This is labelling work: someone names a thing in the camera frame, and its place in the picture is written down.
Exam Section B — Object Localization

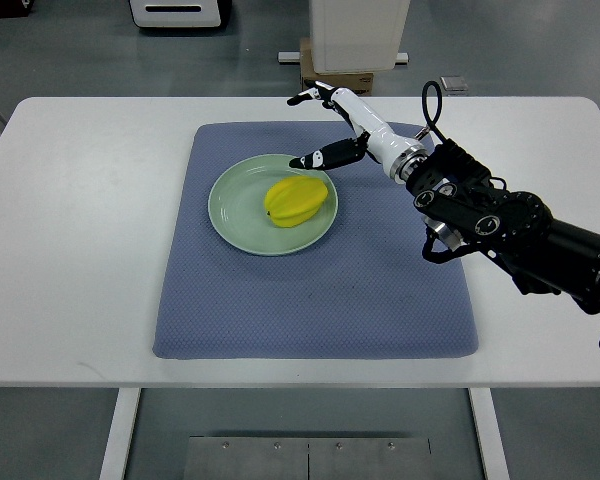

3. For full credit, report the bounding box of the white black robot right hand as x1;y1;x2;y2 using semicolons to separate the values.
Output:
287;81;427;184

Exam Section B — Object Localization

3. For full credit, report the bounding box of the yellow starfruit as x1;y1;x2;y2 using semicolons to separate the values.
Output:
263;175;328;228

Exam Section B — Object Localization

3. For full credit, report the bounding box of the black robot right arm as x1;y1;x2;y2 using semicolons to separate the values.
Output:
400;139;600;315

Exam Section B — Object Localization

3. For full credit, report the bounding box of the small grey floor plate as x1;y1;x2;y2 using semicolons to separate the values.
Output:
440;75;469;92

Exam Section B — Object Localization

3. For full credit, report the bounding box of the pale green plate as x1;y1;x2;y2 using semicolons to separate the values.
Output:
208;154;338;256

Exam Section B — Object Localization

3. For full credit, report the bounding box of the brown cardboard box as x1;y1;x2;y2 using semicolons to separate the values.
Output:
300;37;374;96

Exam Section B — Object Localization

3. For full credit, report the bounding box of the white column housing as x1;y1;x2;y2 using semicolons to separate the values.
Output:
309;0;410;74

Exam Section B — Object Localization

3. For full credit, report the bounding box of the blue textured mat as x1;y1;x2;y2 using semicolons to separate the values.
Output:
153;121;479;359

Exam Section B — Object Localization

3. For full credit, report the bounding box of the white machine base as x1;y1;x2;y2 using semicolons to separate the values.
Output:
129;0;222;28

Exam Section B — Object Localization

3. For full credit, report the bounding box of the white right table leg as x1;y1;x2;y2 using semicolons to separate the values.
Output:
468;388;510;480

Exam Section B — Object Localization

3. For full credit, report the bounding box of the white table leg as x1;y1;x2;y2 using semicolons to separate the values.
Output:
99;388;141;480
468;388;510;480

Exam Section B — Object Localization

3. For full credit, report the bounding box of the white left table leg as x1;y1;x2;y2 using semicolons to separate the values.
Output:
99;388;141;480

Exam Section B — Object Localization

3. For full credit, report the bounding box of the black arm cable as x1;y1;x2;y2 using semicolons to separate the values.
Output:
420;80;454;147

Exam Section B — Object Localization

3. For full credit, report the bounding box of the white floor rail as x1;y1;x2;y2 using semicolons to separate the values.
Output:
277;51;409;65

